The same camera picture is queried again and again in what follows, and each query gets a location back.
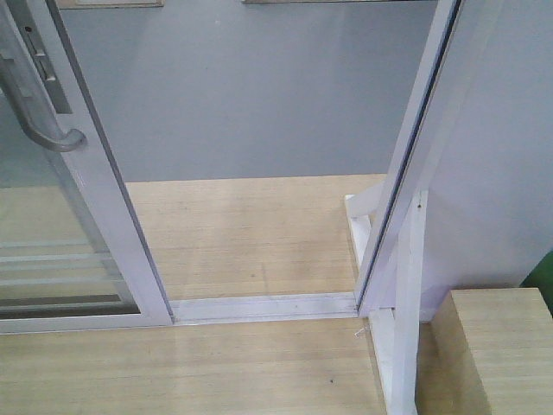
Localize grey metal door handle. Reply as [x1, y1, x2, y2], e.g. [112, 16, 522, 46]
[1, 54, 86, 153]

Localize light wooden platform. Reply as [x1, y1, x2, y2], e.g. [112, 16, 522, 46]
[1, 174, 385, 414]

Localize green object at right edge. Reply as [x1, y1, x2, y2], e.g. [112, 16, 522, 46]
[519, 251, 553, 314]

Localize light wooden step box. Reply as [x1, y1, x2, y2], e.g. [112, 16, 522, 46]
[431, 288, 552, 414]

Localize white sliding glass door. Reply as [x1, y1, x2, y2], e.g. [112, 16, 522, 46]
[1, 1, 174, 335]

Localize white door frame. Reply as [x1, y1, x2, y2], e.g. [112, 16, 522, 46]
[168, 0, 506, 326]

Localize white triangular support bracket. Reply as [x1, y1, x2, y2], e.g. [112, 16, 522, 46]
[368, 191, 428, 414]

